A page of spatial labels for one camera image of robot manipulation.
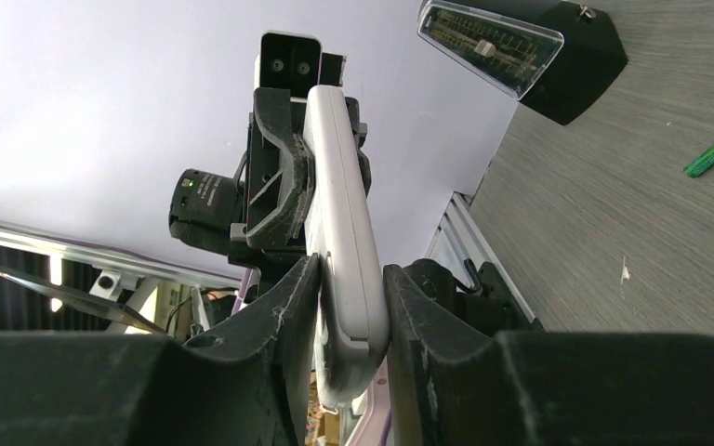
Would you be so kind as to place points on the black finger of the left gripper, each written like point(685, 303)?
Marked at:
point(280, 178)

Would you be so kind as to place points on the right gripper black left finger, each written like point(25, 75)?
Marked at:
point(243, 382)

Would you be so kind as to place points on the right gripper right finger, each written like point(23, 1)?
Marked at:
point(452, 384)

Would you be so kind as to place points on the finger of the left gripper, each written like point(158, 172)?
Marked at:
point(359, 131)

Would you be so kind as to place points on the white grey remote control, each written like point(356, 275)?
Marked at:
point(352, 333)

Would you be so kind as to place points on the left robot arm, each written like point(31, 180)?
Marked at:
point(207, 212)

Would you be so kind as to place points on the transparent black metronome cover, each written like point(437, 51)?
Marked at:
point(554, 57)

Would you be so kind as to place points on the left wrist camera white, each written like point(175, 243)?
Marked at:
point(296, 63)

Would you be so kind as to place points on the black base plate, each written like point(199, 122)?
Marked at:
point(474, 295)

